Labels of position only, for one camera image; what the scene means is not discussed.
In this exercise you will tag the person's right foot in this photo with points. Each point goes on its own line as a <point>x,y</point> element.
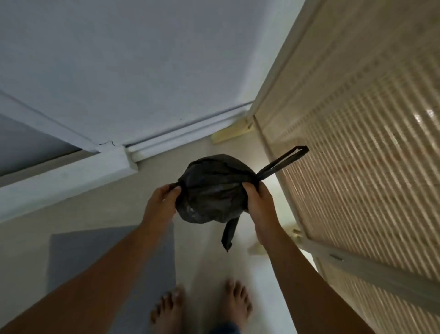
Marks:
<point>235,302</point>

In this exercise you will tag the grey floor mat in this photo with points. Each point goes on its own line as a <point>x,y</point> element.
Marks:
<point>113,275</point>

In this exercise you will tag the person's left forearm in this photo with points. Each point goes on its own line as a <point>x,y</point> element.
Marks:
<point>86,285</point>

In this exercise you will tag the black plastic garbage bag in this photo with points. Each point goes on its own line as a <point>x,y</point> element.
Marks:
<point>215,187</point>

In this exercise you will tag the person's right hand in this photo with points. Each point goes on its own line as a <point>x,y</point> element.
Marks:
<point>263,213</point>

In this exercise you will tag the person's right forearm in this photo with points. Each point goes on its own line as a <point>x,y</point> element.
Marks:
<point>309,285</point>

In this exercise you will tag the person's right thumb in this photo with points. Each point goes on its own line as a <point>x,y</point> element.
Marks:
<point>250,196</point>

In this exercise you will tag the person's left thumb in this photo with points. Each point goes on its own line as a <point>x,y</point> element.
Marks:
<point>173,194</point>

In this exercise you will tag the person's left foot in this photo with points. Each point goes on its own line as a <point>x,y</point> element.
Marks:
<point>169,311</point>

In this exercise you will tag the person's foot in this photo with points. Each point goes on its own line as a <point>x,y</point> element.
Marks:
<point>235,302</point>
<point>169,311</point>

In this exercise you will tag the white baseboard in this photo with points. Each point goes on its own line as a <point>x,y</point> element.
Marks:
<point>187,130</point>

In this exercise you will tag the white door frame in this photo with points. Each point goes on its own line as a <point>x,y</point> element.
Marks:
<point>65,165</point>

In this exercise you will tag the person's left hand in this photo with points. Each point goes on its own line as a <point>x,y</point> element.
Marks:
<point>160,206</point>

